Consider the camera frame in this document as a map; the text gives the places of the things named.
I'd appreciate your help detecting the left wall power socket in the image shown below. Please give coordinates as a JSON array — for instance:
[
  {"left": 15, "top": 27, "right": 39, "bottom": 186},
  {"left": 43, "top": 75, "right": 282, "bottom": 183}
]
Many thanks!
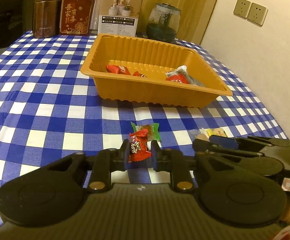
[{"left": 233, "top": 0, "right": 251, "bottom": 19}]

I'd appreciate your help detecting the red round logo candy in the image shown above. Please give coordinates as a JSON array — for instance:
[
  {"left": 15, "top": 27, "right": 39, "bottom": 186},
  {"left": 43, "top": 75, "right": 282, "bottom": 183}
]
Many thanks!
[{"left": 129, "top": 128, "right": 152, "bottom": 162}]

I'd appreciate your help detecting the wall power socket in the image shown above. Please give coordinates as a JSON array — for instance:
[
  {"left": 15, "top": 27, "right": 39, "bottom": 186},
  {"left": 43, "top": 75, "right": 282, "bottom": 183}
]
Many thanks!
[
  {"left": 233, "top": 0, "right": 251, "bottom": 19},
  {"left": 247, "top": 3, "right": 268, "bottom": 26}
]

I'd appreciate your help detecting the white humidifier product box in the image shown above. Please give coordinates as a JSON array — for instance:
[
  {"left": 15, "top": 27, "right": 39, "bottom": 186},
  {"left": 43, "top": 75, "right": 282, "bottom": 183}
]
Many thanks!
[{"left": 98, "top": 0, "right": 143, "bottom": 37}]

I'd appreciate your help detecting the red chinese gift box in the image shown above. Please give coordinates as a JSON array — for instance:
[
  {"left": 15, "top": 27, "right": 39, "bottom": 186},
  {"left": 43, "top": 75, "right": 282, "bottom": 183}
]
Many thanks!
[{"left": 59, "top": 0, "right": 94, "bottom": 35}]

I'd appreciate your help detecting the blue white checkered tablecloth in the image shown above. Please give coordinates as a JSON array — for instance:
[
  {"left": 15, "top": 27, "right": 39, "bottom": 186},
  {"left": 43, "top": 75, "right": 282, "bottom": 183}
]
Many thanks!
[{"left": 0, "top": 31, "right": 288, "bottom": 235}]

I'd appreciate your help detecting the red snack packet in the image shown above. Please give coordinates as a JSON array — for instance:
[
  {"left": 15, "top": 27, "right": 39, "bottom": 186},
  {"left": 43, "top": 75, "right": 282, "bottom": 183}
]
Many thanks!
[{"left": 106, "top": 64, "right": 130, "bottom": 75}]

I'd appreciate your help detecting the orange plastic tray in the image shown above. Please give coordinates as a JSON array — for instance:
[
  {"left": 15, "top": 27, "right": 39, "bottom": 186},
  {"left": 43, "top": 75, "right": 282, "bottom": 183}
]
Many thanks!
[{"left": 80, "top": 34, "right": 232, "bottom": 108}]

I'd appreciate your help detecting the right wall power socket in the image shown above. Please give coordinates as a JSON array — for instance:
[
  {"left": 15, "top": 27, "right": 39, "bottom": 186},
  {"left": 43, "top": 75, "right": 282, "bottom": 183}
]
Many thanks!
[{"left": 247, "top": 3, "right": 268, "bottom": 26}]

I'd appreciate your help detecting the red kitkat style packet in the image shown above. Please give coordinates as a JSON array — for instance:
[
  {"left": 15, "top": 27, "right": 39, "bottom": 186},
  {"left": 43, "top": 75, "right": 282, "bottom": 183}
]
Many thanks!
[{"left": 166, "top": 74, "right": 189, "bottom": 84}]

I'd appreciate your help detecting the yellow biscuit snack packet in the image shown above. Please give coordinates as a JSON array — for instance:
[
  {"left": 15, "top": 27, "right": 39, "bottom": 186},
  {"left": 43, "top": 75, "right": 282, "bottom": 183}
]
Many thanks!
[{"left": 195, "top": 128, "right": 227, "bottom": 141}]

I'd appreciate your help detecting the green glass dome jar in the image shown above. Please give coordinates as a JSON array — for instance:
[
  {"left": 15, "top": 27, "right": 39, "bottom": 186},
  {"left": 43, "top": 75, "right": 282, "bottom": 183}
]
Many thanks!
[{"left": 146, "top": 3, "right": 181, "bottom": 43}]

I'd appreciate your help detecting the brown metal tin canister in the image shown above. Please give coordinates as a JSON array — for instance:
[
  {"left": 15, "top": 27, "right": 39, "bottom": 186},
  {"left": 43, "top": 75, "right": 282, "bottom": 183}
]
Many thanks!
[{"left": 32, "top": 0, "right": 62, "bottom": 38}]

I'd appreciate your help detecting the dark red coffee candy packet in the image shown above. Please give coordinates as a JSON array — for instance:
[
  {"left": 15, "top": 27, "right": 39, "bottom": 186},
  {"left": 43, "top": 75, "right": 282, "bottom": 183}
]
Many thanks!
[{"left": 133, "top": 71, "right": 146, "bottom": 77}]

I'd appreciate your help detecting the green brown candy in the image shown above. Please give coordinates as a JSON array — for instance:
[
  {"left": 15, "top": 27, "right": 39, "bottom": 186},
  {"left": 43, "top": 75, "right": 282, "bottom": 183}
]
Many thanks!
[{"left": 131, "top": 122, "right": 161, "bottom": 141}]

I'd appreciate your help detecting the grey seaweed snack packet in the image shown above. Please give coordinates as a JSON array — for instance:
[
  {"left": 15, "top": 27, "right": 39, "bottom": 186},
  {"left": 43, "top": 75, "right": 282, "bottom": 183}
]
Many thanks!
[{"left": 166, "top": 65, "right": 205, "bottom": 87}]

